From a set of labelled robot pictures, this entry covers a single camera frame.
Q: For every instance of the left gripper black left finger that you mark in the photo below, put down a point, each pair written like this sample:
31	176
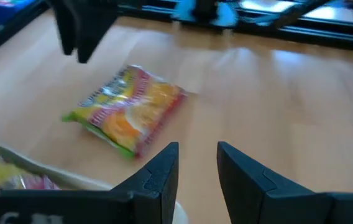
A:
151	193

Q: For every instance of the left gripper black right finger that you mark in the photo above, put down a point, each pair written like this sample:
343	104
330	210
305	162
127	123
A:
251	193

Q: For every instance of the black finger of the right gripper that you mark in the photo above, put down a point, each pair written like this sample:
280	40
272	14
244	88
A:
95	21
66	25

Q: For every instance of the lime chili shrimp noodle packet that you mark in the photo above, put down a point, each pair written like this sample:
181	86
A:
5	174
126	115

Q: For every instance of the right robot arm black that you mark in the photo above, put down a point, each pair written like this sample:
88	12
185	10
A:
204	9

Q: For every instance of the white plastic bin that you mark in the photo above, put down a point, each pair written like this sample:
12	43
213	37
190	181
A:
71	183

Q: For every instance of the black aluminium table frame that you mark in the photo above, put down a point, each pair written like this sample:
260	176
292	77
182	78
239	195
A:
319	34

